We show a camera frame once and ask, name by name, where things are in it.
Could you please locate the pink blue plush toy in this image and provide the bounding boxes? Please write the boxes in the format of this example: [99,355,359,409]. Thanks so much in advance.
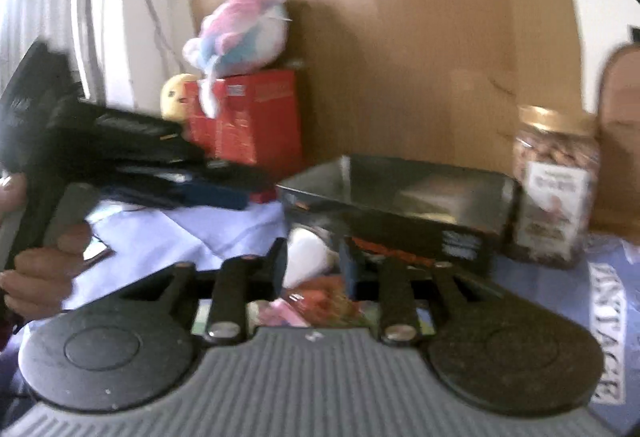
[182,0,291,119]

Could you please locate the red snack packet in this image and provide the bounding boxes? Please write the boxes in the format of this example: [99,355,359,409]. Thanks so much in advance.
[254,273,371,330]

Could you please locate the black storage box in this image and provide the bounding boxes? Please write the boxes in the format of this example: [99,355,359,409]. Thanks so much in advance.
[277,154,516,275]

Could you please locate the red gift box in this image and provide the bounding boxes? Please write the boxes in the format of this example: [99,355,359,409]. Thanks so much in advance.
[186,70,304,179]

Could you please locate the brown wooden chair back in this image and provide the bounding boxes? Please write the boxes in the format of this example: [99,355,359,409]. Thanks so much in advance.
[591,43,639,243]

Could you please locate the blue printed cloth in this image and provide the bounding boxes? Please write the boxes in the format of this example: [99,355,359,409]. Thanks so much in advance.
[64,202,639,436]

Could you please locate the large brown cardboard panel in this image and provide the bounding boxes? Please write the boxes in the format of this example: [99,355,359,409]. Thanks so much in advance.
[191,0,582,172]

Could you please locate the yellow plush toy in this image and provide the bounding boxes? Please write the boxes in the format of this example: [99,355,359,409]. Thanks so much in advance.
[160,73,198,123]

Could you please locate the person's left hand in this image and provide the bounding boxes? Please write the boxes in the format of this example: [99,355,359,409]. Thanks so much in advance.
[0,172,94,321]

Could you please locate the nut jar with gold lid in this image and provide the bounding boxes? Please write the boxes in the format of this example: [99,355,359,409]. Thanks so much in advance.
[511,106,600,268]

